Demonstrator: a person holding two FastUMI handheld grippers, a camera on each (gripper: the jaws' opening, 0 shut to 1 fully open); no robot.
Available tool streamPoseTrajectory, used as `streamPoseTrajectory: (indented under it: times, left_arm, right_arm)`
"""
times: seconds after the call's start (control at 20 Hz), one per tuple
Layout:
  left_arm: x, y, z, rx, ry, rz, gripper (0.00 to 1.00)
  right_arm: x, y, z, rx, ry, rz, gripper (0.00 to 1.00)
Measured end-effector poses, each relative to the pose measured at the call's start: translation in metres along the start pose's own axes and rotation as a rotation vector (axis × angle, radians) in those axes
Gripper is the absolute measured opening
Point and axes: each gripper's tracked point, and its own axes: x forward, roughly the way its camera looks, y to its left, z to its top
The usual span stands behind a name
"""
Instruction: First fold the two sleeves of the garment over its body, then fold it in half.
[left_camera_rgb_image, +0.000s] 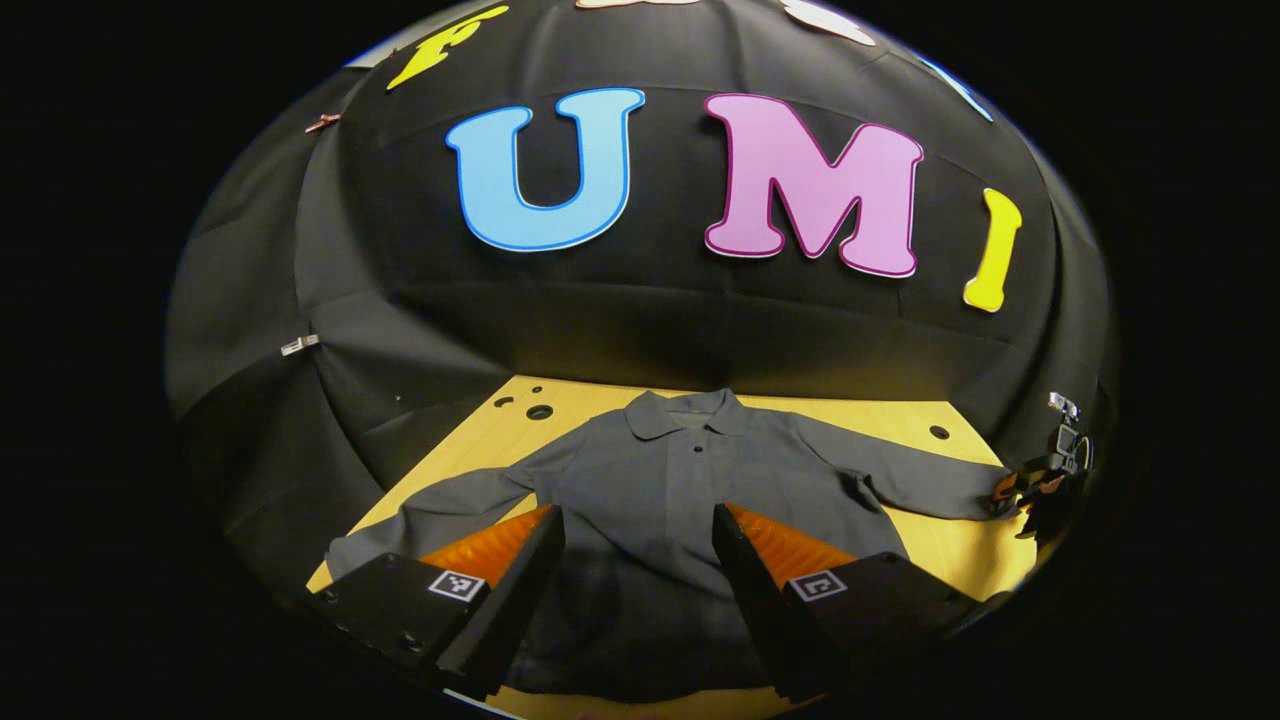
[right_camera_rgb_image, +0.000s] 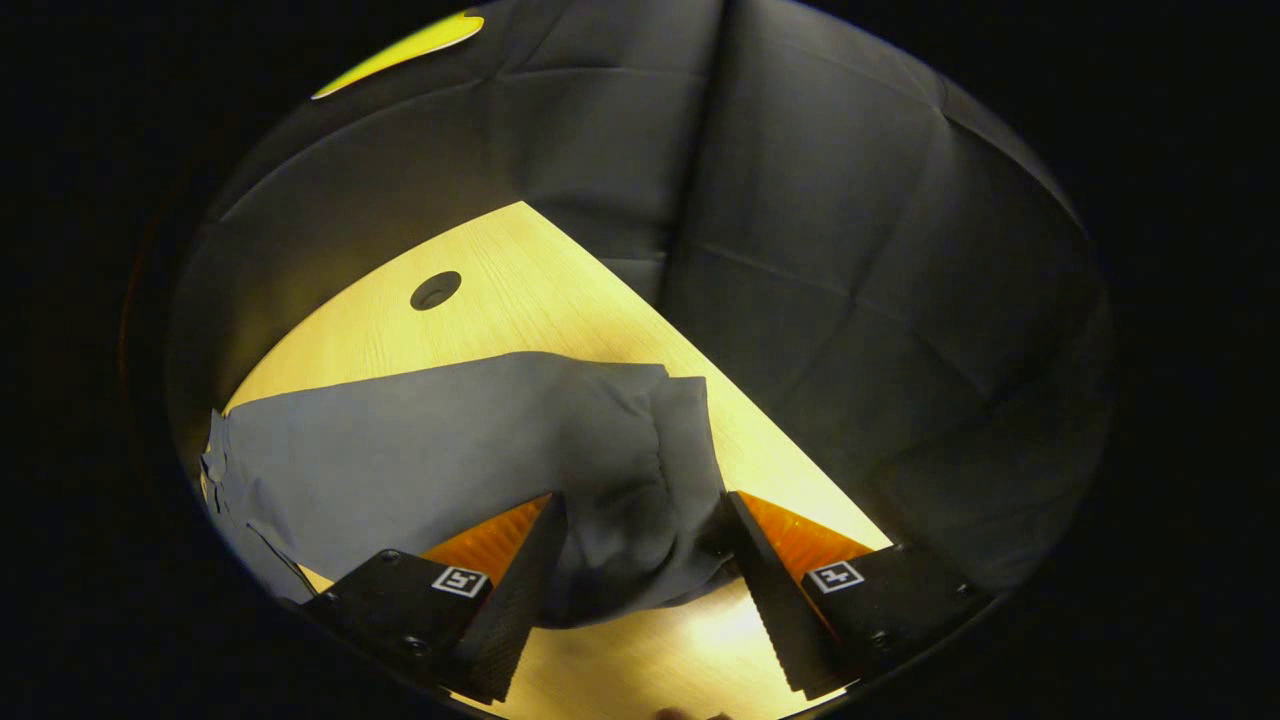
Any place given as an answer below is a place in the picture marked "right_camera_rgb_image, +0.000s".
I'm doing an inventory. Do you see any black backdrop cloth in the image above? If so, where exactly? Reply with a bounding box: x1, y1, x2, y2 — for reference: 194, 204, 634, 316
165, 0, 1116, 601

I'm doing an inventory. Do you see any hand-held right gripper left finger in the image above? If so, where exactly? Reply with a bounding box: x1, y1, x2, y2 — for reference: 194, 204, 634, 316
300, 492, 569, 704

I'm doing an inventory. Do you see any dark grey shirt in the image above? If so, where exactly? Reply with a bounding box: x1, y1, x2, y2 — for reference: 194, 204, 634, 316
200, 350, 741, 631

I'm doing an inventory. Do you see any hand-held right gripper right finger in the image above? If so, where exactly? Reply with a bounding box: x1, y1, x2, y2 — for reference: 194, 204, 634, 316
722, 490, 996, 701

